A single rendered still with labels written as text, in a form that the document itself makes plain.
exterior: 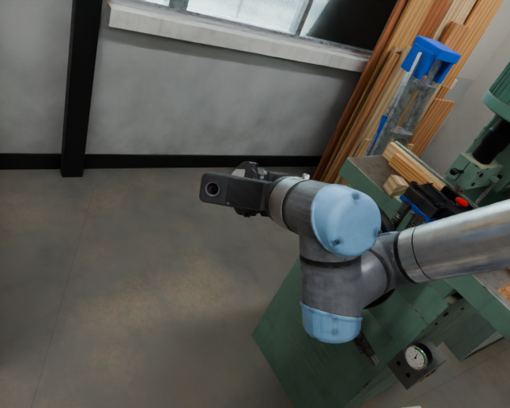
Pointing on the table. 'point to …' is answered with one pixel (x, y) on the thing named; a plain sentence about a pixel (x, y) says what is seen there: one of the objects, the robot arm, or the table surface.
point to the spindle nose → (495, 141)
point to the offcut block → (395, 185)
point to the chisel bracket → (473, 172)
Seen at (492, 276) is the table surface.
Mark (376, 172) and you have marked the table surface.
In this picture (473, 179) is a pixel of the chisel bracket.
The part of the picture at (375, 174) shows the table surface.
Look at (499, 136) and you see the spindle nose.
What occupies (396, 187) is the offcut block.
